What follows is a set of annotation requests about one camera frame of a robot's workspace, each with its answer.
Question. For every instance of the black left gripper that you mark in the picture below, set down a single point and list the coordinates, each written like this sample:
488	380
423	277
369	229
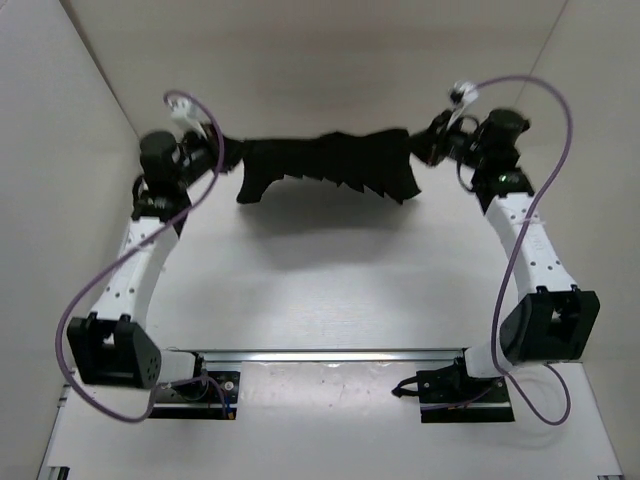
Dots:
234	152

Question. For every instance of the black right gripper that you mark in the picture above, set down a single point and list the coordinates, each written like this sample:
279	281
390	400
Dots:
429	144

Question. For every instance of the black pleated skirt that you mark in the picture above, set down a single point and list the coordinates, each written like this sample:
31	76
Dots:
379	162

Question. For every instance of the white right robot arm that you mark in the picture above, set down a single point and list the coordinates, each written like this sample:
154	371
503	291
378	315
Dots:
554	316

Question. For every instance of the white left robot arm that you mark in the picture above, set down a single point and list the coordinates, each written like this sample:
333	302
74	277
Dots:
110	345

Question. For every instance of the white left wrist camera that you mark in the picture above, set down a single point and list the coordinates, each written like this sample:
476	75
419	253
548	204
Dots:
186	115

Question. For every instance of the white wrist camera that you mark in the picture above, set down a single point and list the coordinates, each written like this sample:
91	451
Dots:
186	115
461	95

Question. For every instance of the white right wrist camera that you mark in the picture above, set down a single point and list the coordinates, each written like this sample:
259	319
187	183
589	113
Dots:
461	95

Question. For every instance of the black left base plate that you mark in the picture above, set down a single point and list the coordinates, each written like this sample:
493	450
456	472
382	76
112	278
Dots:
214	394

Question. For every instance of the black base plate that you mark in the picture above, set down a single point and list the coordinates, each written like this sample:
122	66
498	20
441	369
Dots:
448	395
214	394

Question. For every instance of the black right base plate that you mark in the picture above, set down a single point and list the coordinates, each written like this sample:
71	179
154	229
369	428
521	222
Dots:
448	395

